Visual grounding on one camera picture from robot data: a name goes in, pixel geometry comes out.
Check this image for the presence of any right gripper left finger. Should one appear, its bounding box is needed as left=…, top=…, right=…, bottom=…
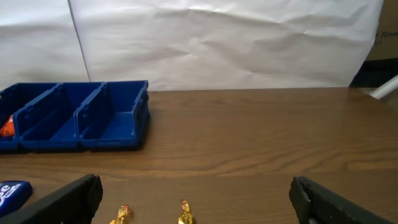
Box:
left=0, top=174, right=104, bottom=224

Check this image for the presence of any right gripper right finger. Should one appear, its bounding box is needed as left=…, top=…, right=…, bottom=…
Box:
left=289, top=175, right=398, bottom=224

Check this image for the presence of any gold candy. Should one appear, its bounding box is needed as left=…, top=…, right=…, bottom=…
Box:
left=108, top=204, right=131, bottom=224
left=177, top=199, right=196, bottom=224

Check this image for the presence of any orange candy box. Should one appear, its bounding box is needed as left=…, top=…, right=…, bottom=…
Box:
left=0, top=114, right=16, bottom=138

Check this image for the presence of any blue candy pack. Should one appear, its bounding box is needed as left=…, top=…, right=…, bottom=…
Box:
left=0, top=180, right=34, bottom=218

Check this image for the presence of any blue tray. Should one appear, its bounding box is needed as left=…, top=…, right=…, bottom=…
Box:
left=0, top=80, right=151, bottom=153

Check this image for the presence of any white pipe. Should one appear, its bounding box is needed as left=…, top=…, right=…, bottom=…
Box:
left=369, top=74, right=398, bottom=101

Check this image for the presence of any brown cardboard box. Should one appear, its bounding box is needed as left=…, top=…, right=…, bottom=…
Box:
left=366, top=0, right=398, bottom=62

